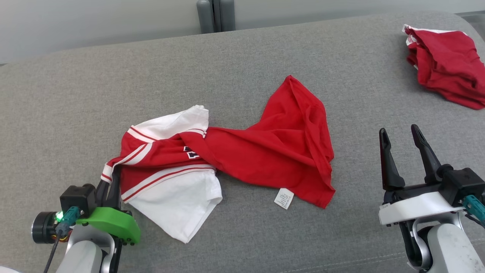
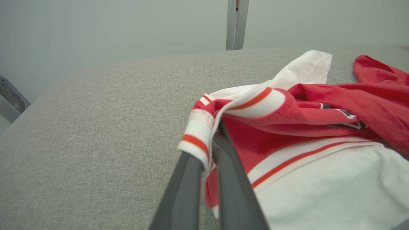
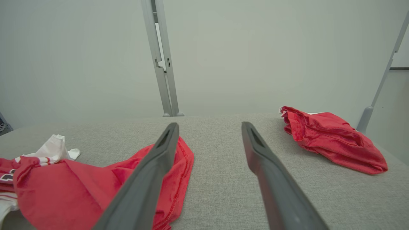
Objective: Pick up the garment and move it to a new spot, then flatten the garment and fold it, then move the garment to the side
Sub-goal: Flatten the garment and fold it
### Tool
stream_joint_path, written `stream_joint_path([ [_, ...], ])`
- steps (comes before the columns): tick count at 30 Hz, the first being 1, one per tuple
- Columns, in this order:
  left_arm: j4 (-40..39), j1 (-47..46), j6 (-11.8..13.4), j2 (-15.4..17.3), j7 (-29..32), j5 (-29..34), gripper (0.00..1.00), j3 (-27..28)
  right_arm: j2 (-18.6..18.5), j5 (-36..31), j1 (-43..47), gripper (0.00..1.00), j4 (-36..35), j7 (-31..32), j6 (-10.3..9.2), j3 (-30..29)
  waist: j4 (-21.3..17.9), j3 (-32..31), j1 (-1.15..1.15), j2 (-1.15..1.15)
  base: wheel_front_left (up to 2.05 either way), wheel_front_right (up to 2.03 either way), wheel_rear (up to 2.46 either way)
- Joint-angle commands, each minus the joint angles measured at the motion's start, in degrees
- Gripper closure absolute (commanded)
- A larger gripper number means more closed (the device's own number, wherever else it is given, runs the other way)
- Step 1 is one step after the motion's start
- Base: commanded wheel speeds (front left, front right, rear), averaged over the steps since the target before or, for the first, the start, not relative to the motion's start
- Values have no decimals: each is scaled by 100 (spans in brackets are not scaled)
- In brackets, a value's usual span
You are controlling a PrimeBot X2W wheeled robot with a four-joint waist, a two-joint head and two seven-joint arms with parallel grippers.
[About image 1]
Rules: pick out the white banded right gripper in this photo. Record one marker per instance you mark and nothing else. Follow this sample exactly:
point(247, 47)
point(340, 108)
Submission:
point(413, 206)

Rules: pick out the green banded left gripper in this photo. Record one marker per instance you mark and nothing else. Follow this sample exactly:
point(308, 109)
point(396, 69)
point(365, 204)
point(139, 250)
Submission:
point(113, 225)

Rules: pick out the red shorts with white panels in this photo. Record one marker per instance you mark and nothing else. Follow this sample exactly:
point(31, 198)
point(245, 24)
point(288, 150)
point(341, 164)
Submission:
point(451, 60)

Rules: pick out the red white basketball jersey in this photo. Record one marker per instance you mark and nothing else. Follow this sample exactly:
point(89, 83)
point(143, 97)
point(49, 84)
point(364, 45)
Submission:
point(265, 151)

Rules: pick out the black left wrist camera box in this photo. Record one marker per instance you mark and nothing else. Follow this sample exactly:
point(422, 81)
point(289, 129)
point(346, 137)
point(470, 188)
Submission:
point(77, 199)

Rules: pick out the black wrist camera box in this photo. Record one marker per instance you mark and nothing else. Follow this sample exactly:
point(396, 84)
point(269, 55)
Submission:
point(464, 182)
point(77, 199)

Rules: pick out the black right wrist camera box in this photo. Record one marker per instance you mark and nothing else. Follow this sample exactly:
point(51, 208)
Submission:
point(464, 182)

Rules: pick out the grey partition post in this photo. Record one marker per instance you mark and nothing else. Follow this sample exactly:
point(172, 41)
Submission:
point(215, 15)

